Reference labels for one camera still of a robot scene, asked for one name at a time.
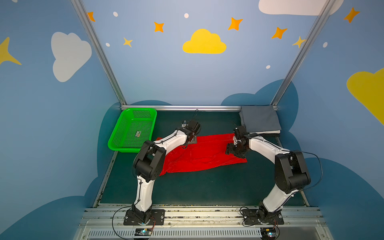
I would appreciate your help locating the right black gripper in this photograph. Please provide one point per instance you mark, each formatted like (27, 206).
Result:
(233, 149)

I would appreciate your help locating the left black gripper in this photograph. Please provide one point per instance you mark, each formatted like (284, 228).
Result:
(191, 139)

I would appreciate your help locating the red t shirt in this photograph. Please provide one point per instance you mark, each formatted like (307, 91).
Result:
(209, 152)

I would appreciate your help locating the green plastic mesh basket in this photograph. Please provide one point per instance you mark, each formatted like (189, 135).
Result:
(123, 138)

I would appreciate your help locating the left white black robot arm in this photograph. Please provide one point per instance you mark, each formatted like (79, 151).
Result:
(148, 165)

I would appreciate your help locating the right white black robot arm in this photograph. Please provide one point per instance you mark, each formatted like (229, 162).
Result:
(291, 172)

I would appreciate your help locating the folded grey t shirt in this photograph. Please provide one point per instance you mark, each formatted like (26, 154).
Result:
(259, 118)

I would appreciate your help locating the folded white t shirt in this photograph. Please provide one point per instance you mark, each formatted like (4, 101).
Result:
(277, 132)

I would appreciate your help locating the right green circuit board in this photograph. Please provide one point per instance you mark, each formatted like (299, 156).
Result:
(269, 233)

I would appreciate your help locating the green circuit board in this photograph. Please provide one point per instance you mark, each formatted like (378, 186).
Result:
(143, 232)
(269, 233)

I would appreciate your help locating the left green circuit board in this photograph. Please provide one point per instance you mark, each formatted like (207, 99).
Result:
(143, 232)

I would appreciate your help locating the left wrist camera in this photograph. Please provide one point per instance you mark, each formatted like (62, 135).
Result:
(192, 126)

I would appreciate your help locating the rear aluminium frame bar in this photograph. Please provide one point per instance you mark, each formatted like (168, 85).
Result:
(187, 108)

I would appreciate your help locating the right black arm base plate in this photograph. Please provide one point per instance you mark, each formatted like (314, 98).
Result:
(253, 217)

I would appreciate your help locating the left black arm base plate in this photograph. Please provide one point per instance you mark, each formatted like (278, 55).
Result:
(154, 217)

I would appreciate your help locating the aluminium mounting rail bench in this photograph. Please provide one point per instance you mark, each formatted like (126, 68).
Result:
(201, 223)

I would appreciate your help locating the right aluminium frame post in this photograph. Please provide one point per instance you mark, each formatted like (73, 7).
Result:
(304, 50)

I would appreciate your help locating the aluminium frame post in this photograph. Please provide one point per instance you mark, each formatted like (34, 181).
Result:
(88, 26)
(304, 50)

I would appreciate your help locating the left aluminium frame post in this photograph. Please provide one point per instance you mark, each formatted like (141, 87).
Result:
(88, 26)

